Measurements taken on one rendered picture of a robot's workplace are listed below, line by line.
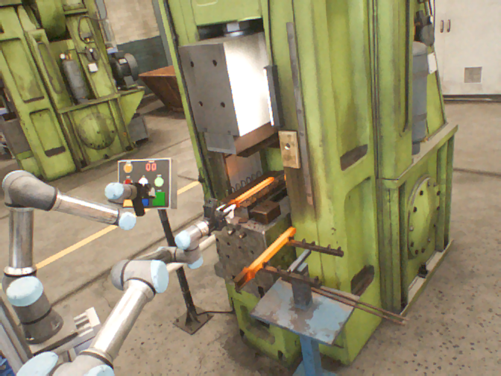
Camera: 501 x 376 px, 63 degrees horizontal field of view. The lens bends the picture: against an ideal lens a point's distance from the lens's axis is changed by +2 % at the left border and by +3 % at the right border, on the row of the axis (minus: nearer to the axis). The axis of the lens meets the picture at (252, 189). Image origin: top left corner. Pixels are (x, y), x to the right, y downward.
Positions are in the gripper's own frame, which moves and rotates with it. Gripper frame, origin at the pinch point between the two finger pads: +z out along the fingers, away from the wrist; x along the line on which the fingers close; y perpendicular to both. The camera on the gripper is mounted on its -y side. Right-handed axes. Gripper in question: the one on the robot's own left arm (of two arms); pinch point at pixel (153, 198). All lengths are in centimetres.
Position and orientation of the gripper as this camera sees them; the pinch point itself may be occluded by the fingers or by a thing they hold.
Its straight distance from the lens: 224.3
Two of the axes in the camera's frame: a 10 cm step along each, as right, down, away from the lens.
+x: -9.5, 0.3, 3.2
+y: -0.1, -10.0, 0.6
